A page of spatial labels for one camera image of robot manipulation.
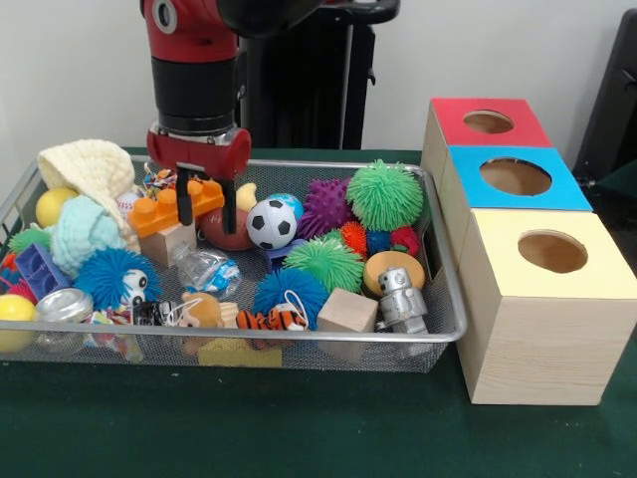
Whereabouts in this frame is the black chair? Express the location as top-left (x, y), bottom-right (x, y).
top-left (575, 8), bottom-right (637, 200)

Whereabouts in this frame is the black and white soccer ball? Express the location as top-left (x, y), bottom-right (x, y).
top-left (245, 197), bottom-right (299, 251)

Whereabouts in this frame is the silver toy robot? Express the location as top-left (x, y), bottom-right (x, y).
top-left (376, 267), bottom-right (431, 336)

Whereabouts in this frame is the clear plastic packet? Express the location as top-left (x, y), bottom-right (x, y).
top-left (176, 248), bottom-right (243, 299)

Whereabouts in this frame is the cream knitted cloth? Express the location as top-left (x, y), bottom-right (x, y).
top-left (38, 139), bottom-right (138, 250)

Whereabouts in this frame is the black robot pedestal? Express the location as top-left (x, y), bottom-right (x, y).
top-left (237, 0), bottom-right (401, 150)

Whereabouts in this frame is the green furry ball with eyes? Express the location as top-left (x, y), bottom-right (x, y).
top-left (345, 159), bottom-right (425, 232)

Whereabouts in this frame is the purple toy block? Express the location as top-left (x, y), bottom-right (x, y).
top-left (263, 239), bottom-right (305, 272)

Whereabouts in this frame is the blue spiky ball with eyes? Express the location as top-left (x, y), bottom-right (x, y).
top-left (74, 247), bottom-right (160, 312)

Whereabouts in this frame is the small wooden block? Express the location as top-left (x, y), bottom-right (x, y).
top-left (139, 221), bottom-right (198, 271)
top-left (317, 289), bottom-right (379, 335)

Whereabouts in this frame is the plain yellow ball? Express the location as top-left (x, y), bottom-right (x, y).
top-left (0, 294), bottom-right (36, 352)

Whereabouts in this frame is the dark green table cloth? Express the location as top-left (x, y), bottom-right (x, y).
top-left (0, 146), bottom-right (637, 478)

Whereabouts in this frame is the silver metal can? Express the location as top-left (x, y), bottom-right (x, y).
top-left (35, 289), bottom-right (94, 326)

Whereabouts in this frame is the yellow smiley face ball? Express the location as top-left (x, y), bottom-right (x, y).
top-left (36, 186), bottom-right (81, 227)

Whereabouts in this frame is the purple spiky ball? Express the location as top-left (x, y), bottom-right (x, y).
top-left (302, 178), bottom-right (354, 240)

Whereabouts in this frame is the green spiky ball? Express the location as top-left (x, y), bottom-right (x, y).
top-left (284, 236), bottom-right (365, 295)

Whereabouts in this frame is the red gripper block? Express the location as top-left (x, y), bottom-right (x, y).
top-left (145, 121), bottom-right (254, 238)

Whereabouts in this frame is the small brown basketball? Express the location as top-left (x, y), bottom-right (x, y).
top-left (199, 207), bottom-right (255, 252)

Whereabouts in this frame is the shallow clear mesh bin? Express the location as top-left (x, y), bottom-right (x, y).
top-left (0, 156), bottom-right (467, 372)

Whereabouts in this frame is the orange toy building block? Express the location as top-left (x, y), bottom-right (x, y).
top-left (129, 178), bottom-right (227, 239)

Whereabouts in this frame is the toy hamburger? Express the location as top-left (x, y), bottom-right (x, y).
top-left (362, 250), bottom-right (426, 298)

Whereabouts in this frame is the wooden box with three holes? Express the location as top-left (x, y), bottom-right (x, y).
top-left (418, 97), bottom-right (637, 406)

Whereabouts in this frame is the light teal knitted cloth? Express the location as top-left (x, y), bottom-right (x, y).
top-left (50, 194), bottom-right (126, 278)

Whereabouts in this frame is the globe print ball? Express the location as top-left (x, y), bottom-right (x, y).
top-left (269, 193), bottom-right (305, 222)

